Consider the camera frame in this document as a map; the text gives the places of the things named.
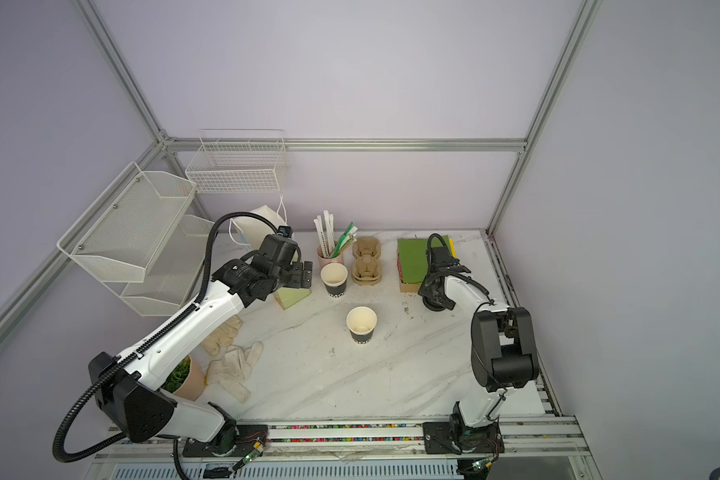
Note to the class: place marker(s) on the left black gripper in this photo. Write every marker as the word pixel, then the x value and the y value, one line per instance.
pixel 297 267

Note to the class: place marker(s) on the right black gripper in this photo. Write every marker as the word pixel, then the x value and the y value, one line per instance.
pixel 425 290

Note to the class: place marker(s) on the black white paper coffee cup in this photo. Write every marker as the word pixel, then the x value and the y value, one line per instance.
pixel 361 322

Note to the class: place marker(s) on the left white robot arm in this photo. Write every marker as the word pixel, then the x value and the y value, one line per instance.
pixel 128 387

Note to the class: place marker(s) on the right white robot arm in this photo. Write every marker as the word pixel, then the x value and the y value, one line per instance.
pixel 503 355

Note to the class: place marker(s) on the stacked paper coffee cup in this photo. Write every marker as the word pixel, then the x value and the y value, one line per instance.
pixel 334 277

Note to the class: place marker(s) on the pink straw holder cup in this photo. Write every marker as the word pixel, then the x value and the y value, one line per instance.
pixel 323 261

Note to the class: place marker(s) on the green napkin stack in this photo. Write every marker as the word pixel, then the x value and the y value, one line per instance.
pixel 413 258

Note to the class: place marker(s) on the yellow napkin stack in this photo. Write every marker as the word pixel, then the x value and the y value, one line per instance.
pixel 452 247

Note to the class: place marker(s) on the green paper gift bag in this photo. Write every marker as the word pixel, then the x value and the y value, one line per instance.
pixel 250 233

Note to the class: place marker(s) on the brown pulp cup carriers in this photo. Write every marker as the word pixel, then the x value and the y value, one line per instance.
pixel 366 268

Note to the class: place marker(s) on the paper bowl with greens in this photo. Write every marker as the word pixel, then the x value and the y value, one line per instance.
pixel 186 380

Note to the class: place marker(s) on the white mesh two-tier shelf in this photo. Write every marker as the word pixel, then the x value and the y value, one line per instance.
pixel 140 240

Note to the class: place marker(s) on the white wire basket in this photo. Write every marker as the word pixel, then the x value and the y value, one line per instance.
pixel 239 161

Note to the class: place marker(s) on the aluminium frame rail base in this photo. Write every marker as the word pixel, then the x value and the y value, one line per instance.
pixel 527 448

